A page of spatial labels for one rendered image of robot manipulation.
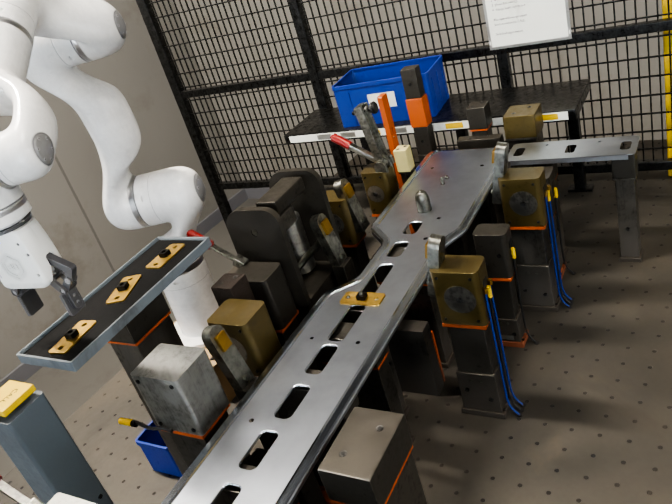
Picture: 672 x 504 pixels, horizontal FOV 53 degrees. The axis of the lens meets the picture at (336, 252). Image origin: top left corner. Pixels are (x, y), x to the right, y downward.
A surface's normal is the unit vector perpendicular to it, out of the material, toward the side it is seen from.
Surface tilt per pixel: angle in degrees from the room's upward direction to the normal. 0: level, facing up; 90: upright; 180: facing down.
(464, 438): 0
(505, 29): 90
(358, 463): 0
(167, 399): 90
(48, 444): 90
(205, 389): 90
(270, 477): 0
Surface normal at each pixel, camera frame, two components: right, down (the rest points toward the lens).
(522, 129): -0.44, 0.54
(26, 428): 0.86, 0.01
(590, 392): -0.27, -0.84
